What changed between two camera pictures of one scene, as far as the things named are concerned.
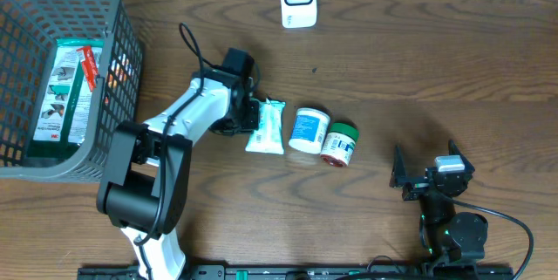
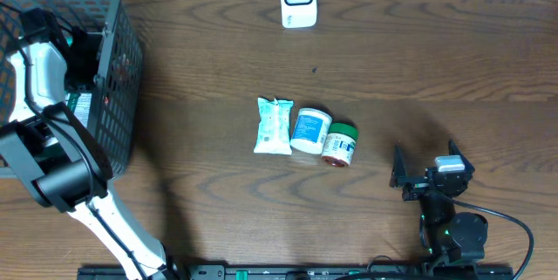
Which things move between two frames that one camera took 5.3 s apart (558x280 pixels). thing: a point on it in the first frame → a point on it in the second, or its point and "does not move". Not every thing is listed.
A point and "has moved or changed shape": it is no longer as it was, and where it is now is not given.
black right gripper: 418,185 does not move
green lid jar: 339,144 does not move
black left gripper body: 245,123 → 79,78
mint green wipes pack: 269,136 has moved or changed shape
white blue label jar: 309,129 does not move
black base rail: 313,272 does not move
